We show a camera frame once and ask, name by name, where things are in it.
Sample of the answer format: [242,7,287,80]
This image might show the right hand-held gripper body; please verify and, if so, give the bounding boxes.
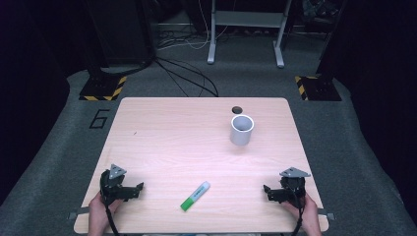
[278,166,312,209]

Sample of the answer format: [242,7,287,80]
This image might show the green and white highlighter marker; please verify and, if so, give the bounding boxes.
[179,180,211,212]

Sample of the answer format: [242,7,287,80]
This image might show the white floor cables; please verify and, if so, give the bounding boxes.
[156,0,230,51]

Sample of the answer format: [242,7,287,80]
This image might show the black floor cables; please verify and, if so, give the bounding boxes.
[152,56,220,98]

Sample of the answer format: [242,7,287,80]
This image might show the grey metal table bracket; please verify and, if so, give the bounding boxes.
[317,207,336,221]
[67,206,90,220]

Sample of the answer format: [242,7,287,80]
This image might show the white metal desk frame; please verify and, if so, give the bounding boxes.
[207,0,293,69]

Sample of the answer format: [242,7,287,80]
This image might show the white cup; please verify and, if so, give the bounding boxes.
[229,113,256,148]

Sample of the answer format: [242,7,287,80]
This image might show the dark cabinet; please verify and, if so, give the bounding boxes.
[87,0,156,68]

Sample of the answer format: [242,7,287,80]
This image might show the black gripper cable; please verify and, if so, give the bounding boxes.
[290,188,307,236]
[103,202,121,236]

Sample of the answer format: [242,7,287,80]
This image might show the black stand column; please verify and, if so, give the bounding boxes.
[82,0,111,80]
[315,0,349,79]

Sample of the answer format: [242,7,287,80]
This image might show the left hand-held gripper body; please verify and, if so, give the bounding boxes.
[99,163,132,207]

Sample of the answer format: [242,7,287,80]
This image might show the black base with hazard stripes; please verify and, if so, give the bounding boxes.
[78,75,128,102]
[294,75,343,102]

